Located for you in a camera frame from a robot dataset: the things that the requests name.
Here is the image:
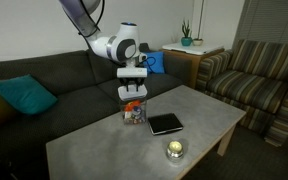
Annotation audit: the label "clear food container with snacks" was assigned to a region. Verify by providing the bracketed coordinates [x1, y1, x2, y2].
[119, 98, 148, 125]

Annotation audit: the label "white rectangular lid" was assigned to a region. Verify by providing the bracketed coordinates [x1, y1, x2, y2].
[117, 84, 148, 102]

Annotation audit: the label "teal pot with plant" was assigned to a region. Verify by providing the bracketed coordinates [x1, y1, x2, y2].
[180, 18, 194, 47]

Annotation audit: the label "blue cable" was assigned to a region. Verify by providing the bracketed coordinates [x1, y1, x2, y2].
[143, 55, 158, 74]

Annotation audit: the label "small white plant pot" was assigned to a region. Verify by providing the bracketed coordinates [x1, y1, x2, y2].
[192, 38, 204, 47]

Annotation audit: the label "teal pillow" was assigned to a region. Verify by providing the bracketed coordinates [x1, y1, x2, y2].
[0, 73, 58, 116]

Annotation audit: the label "white board on cabinet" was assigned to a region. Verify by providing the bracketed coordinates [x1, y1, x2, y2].
[162, 42, 225, 56]

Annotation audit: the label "wooden table leg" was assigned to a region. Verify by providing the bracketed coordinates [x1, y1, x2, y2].
[216, 123, 237, 157]

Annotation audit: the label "black spiral notebook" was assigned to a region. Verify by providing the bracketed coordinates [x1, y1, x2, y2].
[147, 112, 184, 136]

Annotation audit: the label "candle in silver tin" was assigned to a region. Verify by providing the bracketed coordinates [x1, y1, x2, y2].
[166, 139, 185, 162]

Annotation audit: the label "striped armchair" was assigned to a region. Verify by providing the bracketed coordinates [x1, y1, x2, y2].
[195, 39, 288, 148]

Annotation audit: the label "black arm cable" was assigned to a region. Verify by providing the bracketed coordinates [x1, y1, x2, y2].
[78, 0, 106, 38]

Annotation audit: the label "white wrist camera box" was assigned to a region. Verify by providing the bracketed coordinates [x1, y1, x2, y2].
[116, 67, 148, 79]

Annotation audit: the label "blue pillow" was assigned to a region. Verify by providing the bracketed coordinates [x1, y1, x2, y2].
[140, 50, 166, 75]

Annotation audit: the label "dark grey sofa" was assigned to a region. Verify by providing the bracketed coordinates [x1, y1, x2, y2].
[0, 49, 198, 180]

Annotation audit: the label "grey window blinds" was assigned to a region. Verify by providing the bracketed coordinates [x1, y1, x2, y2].
[232, 0, 288, 51]

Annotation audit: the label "wooden side cabinet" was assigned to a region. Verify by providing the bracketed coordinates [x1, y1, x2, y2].
[160, 48, 226, 89]

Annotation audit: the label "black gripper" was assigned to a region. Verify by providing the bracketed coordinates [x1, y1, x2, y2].
[119, 77, 145, 93]

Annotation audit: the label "thin dark hanging cord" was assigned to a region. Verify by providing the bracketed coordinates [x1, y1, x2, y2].
[197, 0, 206, 40]

